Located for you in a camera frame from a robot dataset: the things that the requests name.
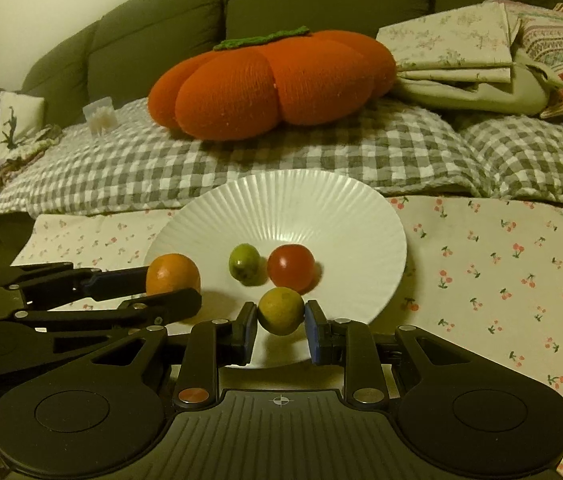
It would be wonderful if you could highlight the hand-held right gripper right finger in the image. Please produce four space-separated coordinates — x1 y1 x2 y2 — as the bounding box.
304 300 468 407

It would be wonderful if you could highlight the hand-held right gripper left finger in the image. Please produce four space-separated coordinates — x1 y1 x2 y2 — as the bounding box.
89 301 260 409

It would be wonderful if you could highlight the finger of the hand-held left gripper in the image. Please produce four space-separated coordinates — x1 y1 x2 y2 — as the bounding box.
12 287 203 332
0 261 150 306

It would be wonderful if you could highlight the orange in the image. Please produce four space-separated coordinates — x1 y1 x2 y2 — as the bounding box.
146 253 202 302

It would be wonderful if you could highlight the yellow-green lime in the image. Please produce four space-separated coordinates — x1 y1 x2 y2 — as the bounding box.
258 287 307 336

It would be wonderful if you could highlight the small green fruit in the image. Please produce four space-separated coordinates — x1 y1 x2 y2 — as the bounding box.
228 243 262 287

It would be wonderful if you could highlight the red tomato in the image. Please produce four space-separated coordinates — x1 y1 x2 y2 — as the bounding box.
266 243 316 295

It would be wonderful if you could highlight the white ribbed plate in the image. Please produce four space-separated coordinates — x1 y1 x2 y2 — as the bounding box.
142 170 408 369

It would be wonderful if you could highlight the ruffled floral cloth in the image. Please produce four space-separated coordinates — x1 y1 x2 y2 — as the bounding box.
0 125 63 222

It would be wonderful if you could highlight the grey checked blanket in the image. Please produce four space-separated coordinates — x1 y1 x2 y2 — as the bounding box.
0 96 563 228

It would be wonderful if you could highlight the white hair claw clip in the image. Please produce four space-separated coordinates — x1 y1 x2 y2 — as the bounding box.
83 97 119 136

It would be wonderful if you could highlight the white embroidered pillow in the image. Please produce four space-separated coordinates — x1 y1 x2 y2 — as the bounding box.
0 91 47 163

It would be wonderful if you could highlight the cherry print cloth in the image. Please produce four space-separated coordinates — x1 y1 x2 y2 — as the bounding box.
12 194 563 480

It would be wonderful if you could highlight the orange pumpkin cushion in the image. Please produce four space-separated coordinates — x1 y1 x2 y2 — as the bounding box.
148 25 398 142

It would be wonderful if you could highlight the grey-green sofa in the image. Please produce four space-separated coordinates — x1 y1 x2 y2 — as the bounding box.
0 0 563 161

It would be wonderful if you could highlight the folded grey-green cloth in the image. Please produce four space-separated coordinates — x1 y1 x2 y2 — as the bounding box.
395 52 562 118

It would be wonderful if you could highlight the folded floral sheet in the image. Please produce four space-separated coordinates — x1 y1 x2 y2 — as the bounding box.
376 0 523 86

